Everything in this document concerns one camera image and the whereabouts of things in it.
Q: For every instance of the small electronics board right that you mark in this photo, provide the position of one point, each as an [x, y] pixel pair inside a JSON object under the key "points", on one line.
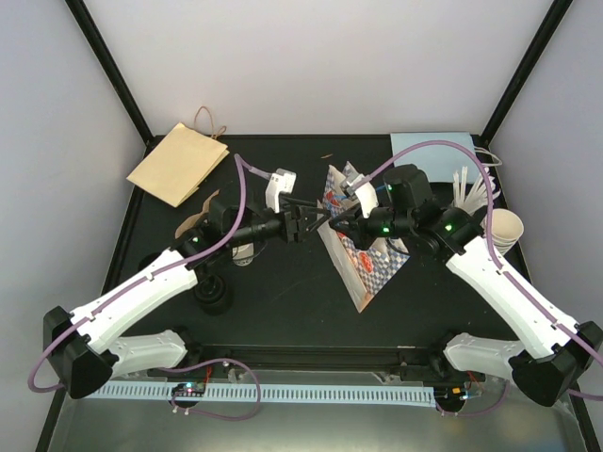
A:
{"points": [[456, 394]]}

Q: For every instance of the stack of black lids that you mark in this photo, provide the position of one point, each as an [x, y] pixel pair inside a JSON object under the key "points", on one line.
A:
{"points": [[213, 295]]}

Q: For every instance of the small electronics board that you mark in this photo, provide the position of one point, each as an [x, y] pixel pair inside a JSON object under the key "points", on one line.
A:
{"points": [[456, 394], [185, 391]]}

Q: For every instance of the black frame post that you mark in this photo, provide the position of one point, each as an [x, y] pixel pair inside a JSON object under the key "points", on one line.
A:
{"points": [[539, 42], [98, 46]]}

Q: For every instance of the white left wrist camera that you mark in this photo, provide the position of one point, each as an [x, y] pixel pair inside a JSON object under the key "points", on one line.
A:
{"points": [[281, 181]]}

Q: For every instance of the right black frame post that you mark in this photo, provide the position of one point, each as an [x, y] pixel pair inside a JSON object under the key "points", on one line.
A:
{"points": [[539, 42]]}

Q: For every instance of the stack of paper cups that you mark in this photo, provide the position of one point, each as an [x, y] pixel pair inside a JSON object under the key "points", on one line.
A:
{"points": [[506, 229]]}

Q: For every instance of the white paper coffee cup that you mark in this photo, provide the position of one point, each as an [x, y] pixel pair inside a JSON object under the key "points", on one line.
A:
{"points": [[243, 255]]}

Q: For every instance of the light blue paper bag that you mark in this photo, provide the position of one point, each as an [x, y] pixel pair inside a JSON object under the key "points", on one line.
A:
{"points": [[439, 162]]}

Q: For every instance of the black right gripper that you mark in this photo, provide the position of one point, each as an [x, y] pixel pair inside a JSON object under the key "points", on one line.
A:
{"points": [[355, 231]]}

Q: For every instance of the blue checkered paper bag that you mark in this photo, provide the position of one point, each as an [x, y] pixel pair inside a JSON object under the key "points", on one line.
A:
{"points": [[363, 272]]}

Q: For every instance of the small electronics board left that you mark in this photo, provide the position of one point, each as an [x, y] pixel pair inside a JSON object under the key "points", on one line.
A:
{"points": [[185, 391]]}

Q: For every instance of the brown kraft paper bag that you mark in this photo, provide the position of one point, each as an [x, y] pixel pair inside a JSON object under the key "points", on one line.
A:
{"points": [[176, 166]]}

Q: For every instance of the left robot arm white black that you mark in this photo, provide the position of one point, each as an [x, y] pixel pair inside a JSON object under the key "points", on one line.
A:
{"points": [[87, 346]]}

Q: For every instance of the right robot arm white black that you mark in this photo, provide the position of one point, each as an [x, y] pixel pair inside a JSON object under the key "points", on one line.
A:
{"points": [[550, 351]]}

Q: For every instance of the light blue slotted cable duct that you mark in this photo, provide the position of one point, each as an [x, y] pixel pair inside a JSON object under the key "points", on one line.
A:
{"points": [[275, 393]]}

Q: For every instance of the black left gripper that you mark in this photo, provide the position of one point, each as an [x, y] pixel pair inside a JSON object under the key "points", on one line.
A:
{"points": [[300, 232]]}

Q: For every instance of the left black frame post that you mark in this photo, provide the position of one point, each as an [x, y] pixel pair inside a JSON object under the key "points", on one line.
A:
{"points": [[98, 46]]}

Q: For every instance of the brown cardboard cup carrier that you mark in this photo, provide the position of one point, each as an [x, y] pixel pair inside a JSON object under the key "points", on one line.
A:
{"points": [[191, 221]]}

